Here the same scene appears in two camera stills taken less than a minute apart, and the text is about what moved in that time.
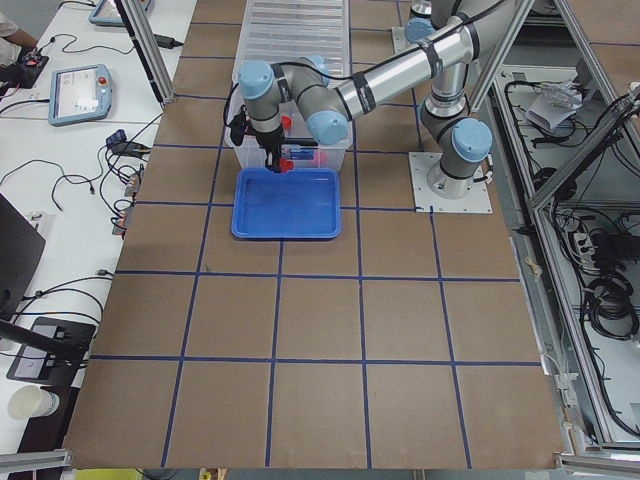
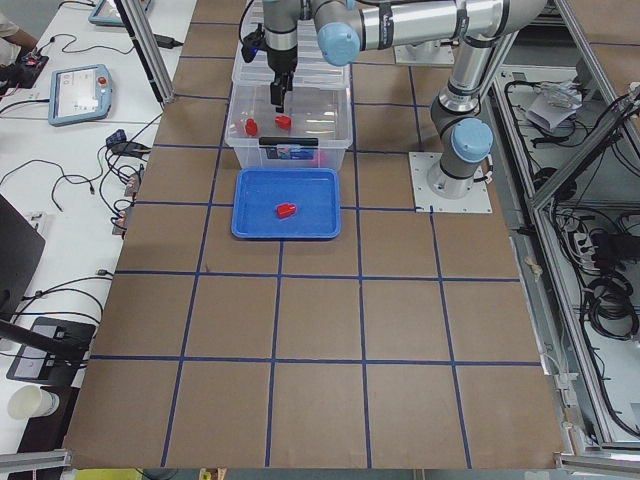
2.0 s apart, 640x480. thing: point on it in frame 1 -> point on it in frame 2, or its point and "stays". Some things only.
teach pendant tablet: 79,94 stays
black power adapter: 167,42 stays
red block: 285,165 -> 285,210
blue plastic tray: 303,203 stays
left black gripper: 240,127 -> 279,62
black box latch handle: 300,141 stays
